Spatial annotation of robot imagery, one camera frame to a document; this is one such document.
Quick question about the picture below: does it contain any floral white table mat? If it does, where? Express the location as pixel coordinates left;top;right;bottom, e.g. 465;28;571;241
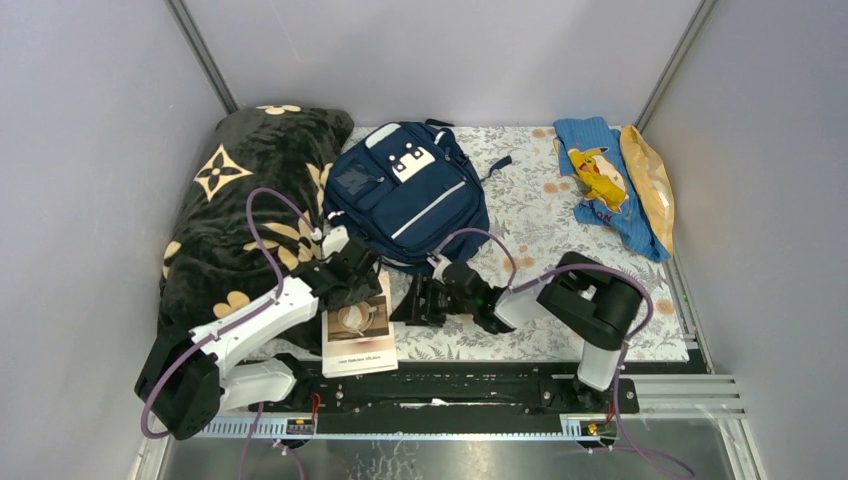
192;124;690;363

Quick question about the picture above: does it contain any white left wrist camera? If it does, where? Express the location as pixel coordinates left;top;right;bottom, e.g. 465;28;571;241
310;226;349;260

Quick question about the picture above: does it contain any black floral plush blanket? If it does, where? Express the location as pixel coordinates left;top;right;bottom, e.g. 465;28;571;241
157;104;354;330

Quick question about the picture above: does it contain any yellow plastic bag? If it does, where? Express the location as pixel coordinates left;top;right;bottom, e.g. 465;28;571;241
619;125;676;263

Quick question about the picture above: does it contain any navy blue student backpack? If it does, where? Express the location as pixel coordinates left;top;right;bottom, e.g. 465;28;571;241
322;119;490;275

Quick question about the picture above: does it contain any blue Pikachu cloth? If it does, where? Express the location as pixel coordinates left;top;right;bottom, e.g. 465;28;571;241
553;117;657;262

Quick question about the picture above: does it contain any white coffee cover book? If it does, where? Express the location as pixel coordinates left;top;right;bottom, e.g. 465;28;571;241
321;271;398;379

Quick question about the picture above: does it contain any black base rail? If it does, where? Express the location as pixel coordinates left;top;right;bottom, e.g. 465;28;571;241
260;361;640;436

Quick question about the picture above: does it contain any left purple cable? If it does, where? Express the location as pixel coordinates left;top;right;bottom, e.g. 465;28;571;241
139;187;326;480

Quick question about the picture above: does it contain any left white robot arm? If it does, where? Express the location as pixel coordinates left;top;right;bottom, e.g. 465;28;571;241
134;238;380;440

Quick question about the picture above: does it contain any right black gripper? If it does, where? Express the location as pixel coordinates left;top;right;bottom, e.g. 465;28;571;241
388;272;476;328

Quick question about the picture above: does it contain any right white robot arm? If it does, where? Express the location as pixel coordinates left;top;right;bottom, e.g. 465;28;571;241
390;251;652;412

